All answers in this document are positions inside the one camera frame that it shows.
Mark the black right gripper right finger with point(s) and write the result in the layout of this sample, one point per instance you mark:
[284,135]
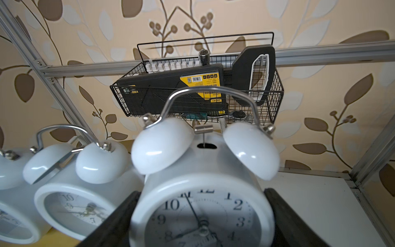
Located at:
[290,229]

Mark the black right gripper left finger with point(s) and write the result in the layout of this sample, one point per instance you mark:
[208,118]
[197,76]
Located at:
[113,232]

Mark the white round clock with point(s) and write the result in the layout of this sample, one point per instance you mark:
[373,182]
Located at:
[79,188]
[201,187]
[21,222]

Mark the wooden two-tier shelf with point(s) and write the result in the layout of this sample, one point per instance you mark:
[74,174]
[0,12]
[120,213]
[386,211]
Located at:
[53,238]

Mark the black handled saw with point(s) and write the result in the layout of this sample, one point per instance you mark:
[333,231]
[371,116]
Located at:
[253,72]

